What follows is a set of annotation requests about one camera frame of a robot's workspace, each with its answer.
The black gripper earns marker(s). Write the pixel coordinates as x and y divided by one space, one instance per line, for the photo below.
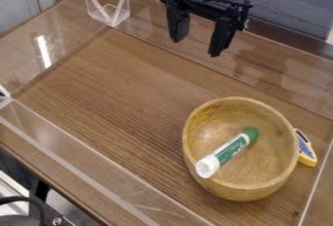
229 13

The green white marker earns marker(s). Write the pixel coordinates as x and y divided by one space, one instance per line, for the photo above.
211 162

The brown wooden bowl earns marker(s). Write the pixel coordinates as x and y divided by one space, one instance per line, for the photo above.
258 171

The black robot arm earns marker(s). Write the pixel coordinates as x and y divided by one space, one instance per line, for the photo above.
227 13

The yellow blue sponge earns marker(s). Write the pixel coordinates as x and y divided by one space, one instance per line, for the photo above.
307 157

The clear acrylic corner bracket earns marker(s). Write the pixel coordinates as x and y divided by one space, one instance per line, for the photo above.
108 14

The clear acrylic tray wall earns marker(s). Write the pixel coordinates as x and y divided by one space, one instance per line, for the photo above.
115 195

